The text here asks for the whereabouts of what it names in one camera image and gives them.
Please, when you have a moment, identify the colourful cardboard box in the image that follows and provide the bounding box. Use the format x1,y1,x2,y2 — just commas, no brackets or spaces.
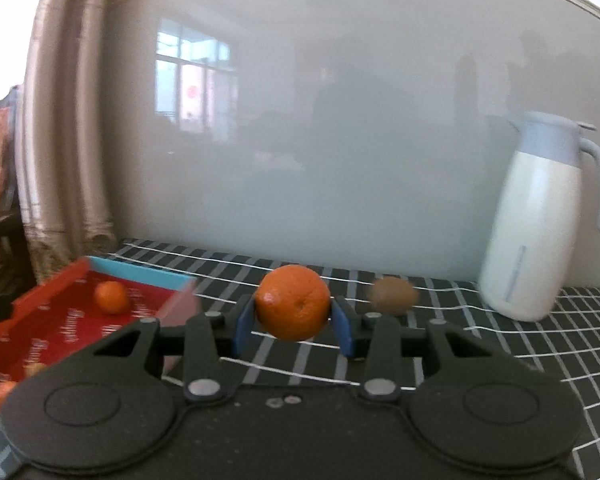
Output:
0,256,198,411

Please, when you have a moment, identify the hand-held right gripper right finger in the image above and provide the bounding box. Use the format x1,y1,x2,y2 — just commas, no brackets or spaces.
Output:
332,296,501,403

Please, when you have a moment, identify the brown kiwi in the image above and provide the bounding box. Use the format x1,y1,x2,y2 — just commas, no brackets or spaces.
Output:
369,276,417,316

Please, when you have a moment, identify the white and blue thermos jug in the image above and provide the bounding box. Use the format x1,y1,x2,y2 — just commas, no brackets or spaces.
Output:
478,111,600,322

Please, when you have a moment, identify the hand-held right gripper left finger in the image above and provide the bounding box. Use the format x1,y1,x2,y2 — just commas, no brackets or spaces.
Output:
87,296,257,403

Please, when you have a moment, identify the beige lace curtain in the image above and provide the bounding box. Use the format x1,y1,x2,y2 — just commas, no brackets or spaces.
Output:
15,0,118,286

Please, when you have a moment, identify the black white checked tablecloth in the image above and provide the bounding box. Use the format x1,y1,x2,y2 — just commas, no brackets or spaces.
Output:
0,238,600,480

